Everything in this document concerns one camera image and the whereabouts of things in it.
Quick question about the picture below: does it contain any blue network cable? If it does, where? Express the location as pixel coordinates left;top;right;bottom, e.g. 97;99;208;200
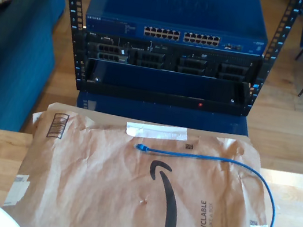
119;142;284;227

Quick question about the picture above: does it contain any blue flat metal box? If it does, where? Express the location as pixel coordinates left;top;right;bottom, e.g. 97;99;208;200
75;89;252;139

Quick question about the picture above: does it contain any black rack shelf tray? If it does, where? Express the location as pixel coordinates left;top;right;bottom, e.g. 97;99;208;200
81;54;254;119

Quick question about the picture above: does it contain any long white tape strip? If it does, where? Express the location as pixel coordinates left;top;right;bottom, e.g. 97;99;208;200
124;117;190;147

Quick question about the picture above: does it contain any black rack server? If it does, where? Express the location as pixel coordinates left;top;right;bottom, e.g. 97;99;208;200
81;28;263;87

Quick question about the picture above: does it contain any brown paper mailer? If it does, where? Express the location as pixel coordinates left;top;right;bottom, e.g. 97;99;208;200
0;95;296;227

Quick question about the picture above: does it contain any white printed label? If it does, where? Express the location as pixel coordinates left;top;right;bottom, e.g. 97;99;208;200
2;171;32;211

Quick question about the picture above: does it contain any blue network switch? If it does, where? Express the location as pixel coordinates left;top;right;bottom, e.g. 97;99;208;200
83;0;276;61

